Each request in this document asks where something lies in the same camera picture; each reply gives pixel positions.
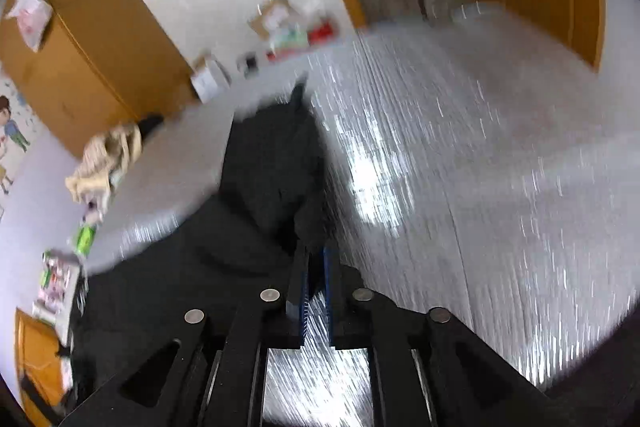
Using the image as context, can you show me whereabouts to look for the green tissue packet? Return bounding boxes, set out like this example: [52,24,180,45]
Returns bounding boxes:
[74,224,98,258]

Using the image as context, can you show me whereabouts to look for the black garment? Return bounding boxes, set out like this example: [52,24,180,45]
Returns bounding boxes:
[67,77,431,413]

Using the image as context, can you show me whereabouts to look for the silver foil mat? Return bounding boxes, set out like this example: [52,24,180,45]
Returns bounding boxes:
[80,4,637,427]

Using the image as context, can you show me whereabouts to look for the clutter of small packets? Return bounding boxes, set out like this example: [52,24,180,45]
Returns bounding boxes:
[32,249,83,328]

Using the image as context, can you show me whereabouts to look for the brown cardboard box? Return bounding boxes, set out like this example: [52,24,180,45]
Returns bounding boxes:
[247,0,301,40]

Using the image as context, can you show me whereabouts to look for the wooden wardrobe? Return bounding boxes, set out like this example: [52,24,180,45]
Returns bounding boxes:
[0,0,201,160]

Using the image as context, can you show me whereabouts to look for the white cardboard box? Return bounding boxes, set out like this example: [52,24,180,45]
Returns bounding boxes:
[190,54,232,104]

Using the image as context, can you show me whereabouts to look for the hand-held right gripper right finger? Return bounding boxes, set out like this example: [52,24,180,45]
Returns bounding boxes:
[322,247,576,427]

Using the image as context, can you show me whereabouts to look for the cartoon wall sticker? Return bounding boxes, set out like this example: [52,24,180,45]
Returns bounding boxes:
[0,77,36,218]

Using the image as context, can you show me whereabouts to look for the white plastic bag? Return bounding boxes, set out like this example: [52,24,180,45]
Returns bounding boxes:
[4,0,53,52]

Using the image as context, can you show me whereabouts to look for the light green packets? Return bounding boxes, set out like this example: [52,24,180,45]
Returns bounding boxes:
[270,29,308,55]

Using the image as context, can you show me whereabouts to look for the beige blanket pile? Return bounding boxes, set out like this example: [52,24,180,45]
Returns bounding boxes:
[65,123,146,212]

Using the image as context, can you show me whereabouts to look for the black cloth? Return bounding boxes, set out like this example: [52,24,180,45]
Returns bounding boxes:
[139,114,165,138]

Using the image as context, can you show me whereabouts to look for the wooden headboard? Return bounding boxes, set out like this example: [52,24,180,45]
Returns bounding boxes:
[14,307,76,427]

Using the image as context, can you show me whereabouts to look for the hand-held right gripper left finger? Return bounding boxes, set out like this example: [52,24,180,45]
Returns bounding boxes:
[60,243,313,427]

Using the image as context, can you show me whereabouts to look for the red packet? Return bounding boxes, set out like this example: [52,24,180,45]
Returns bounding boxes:
[307,22,336,46]

